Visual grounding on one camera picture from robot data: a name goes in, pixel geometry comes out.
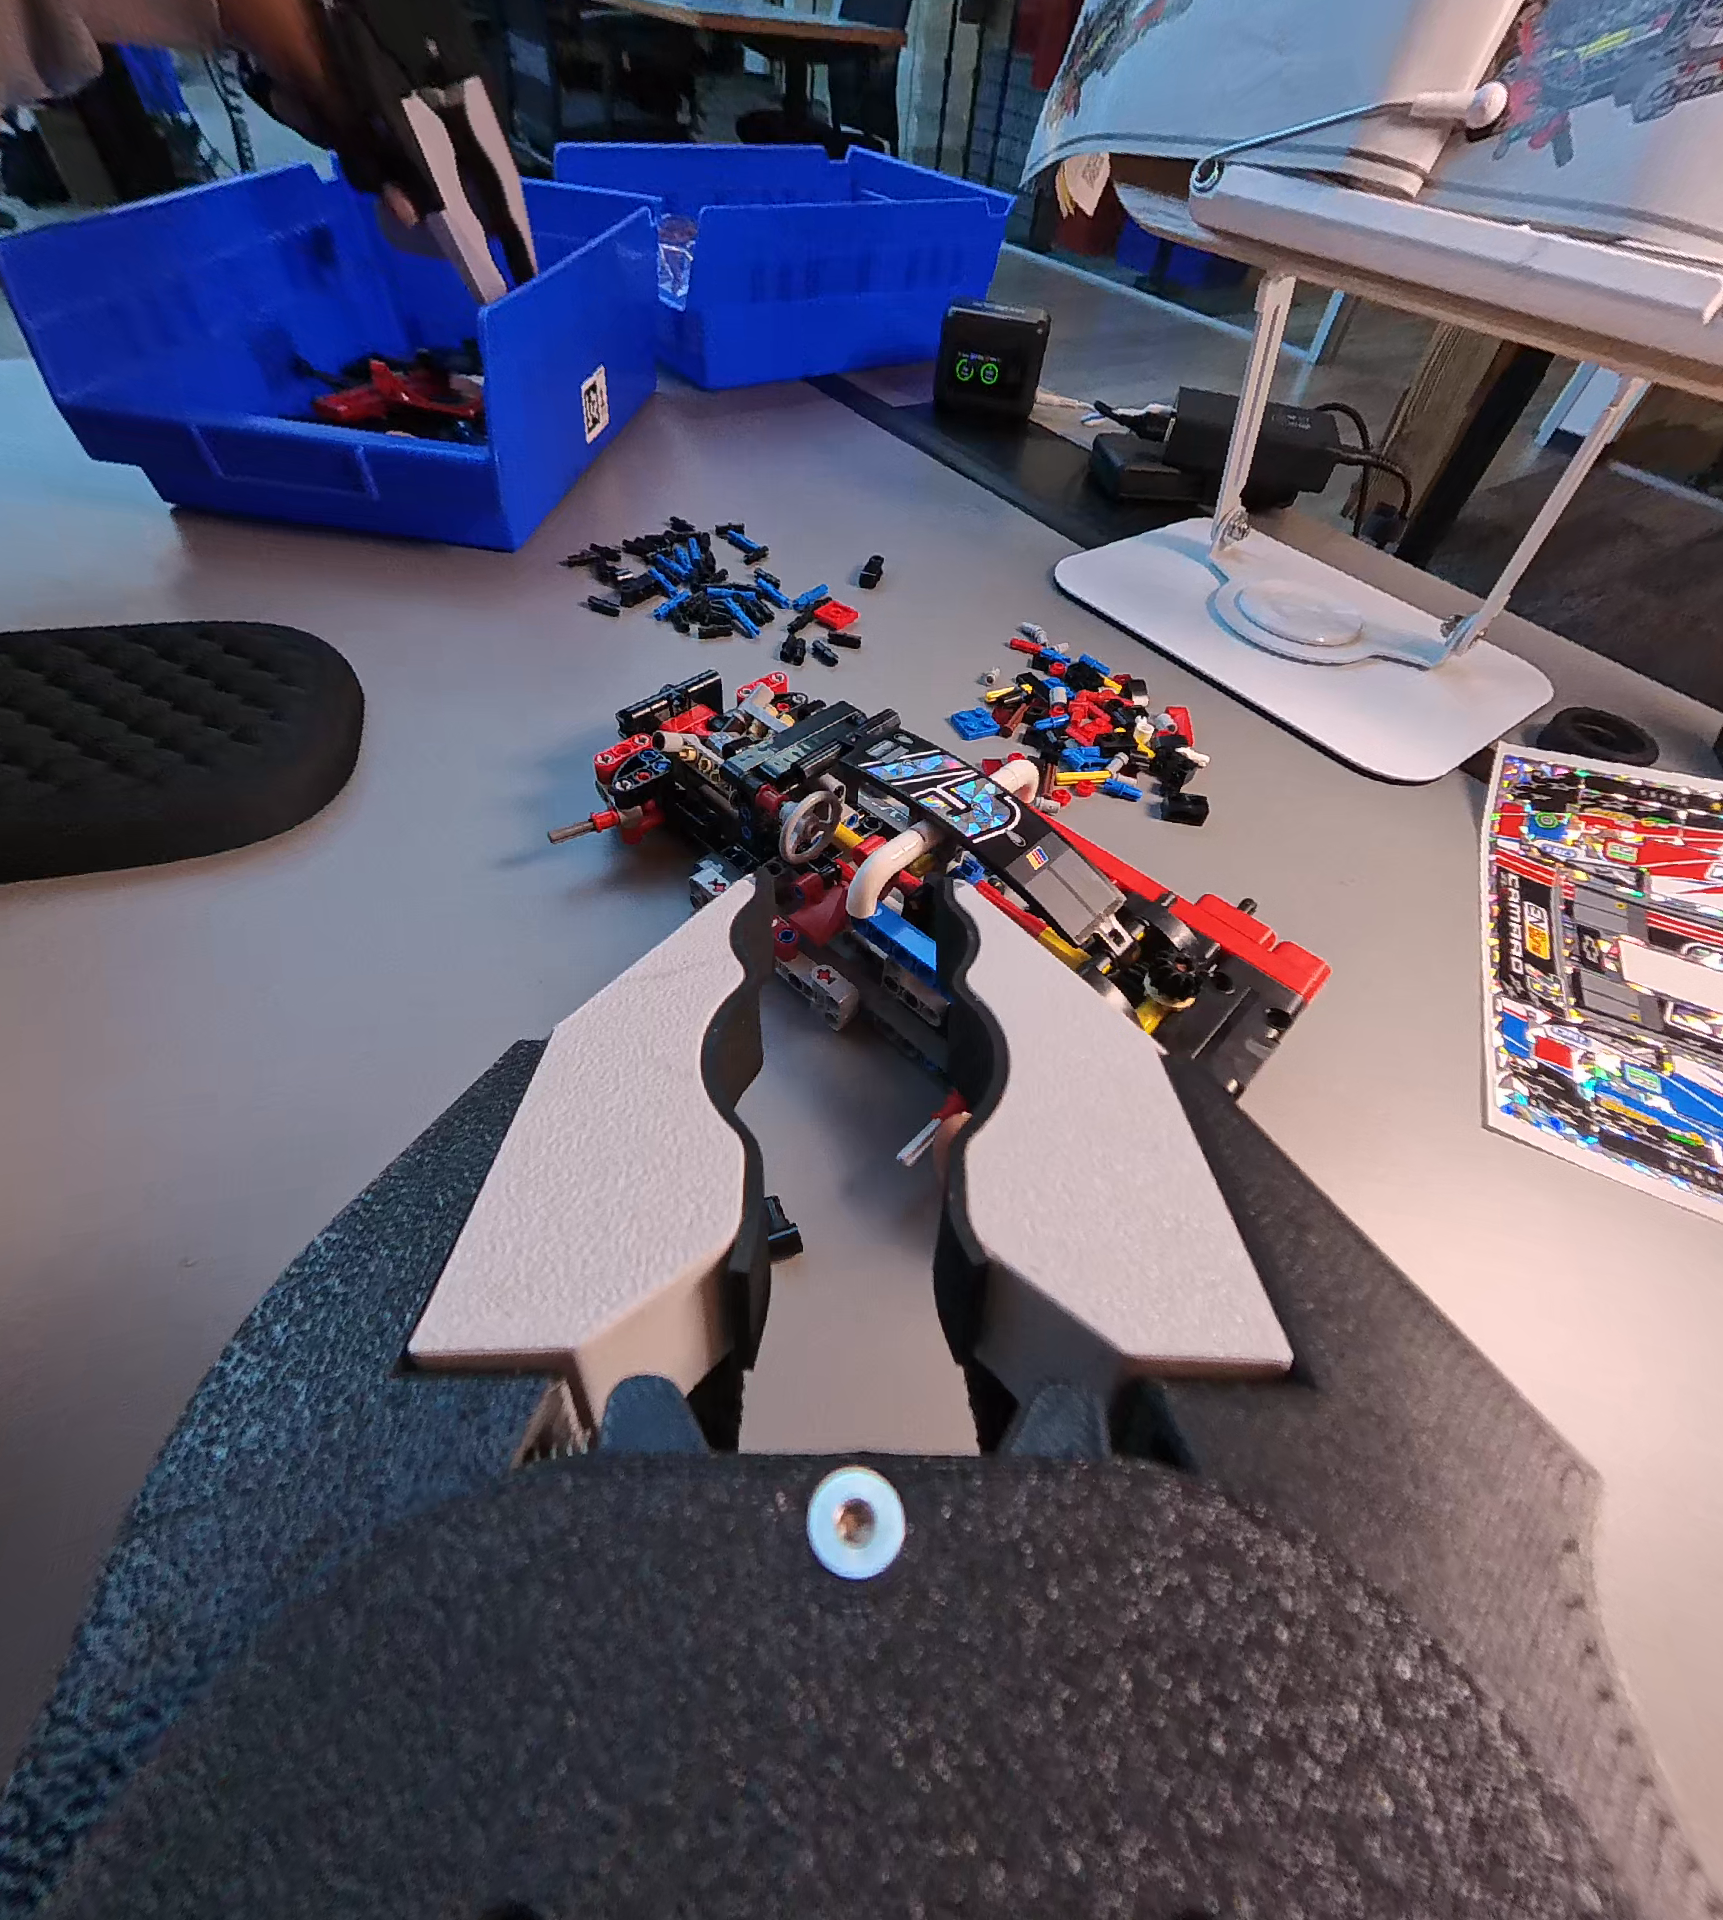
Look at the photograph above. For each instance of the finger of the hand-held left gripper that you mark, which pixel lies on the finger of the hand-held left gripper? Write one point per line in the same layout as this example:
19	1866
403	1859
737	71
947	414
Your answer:
453	203
501	180

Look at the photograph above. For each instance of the black desk mat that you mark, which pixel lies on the black desk mat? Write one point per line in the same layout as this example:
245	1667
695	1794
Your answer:
983	458

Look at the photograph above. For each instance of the person's left forearm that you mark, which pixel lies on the person's left forearm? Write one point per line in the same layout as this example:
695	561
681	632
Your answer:
37	74

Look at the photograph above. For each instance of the blue plastic bin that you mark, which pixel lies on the blue plastic bin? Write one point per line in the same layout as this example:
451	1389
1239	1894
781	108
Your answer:
833	284

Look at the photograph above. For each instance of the person's left hand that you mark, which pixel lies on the person's left hand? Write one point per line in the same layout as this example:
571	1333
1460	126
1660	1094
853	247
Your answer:
401	207

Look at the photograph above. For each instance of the clear plastic bag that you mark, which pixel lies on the clear plastic bag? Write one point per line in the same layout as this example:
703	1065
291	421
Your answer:
675	263

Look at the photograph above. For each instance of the black power adapter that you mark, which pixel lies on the black power adapter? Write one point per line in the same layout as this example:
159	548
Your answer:
1223	434

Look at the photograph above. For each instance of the white book stand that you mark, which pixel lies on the white book stand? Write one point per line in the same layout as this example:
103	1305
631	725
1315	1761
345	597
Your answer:
1327	705

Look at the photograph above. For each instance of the red and black lego parts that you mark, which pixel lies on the red and black lego parts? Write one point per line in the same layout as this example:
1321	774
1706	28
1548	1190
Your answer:
405	398

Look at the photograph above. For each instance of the lego car model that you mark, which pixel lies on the lego car model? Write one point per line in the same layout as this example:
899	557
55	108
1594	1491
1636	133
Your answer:
863	795

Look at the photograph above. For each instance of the shiny sticker sheet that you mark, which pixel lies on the shiny sticker sheet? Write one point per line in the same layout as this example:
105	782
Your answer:
1642	991

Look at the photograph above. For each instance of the small black lego connector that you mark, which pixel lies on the small black lego connector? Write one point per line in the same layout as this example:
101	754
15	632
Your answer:
781	1233

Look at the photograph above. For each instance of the small black device green display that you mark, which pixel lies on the small black device green display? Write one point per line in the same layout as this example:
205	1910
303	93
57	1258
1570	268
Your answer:
989	360

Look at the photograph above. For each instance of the blue bin with white label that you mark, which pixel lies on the blue bin with white label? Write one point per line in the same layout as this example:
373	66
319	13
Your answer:
201	314

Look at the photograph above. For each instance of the lego instruction booklet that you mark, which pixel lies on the lego instruction booklet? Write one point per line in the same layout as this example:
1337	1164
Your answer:
1253	69

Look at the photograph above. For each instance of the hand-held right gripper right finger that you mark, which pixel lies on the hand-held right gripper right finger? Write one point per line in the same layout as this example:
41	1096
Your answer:
1103	1184

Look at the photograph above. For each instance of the pile of black blue pins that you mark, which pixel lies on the pile of black blue pins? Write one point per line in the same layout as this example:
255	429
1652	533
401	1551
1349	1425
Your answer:
713	592

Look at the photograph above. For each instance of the small black box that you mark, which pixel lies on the small black box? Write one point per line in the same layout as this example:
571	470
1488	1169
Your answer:
1129	468

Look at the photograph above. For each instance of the black foam wrist rest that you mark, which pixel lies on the black foam wrist rest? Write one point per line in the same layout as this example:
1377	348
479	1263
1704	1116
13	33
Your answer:
97	751

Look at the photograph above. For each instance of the black lego tyre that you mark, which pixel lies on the black lego tyre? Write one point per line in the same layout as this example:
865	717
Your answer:
1596	738

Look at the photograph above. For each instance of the pile of mixed colourful pieces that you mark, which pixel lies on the pile of mixed colourful pieces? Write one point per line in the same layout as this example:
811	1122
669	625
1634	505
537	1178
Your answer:
1103	728

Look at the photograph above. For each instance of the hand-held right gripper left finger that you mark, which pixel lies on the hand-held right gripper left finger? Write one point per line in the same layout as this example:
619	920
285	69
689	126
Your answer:
607	1154

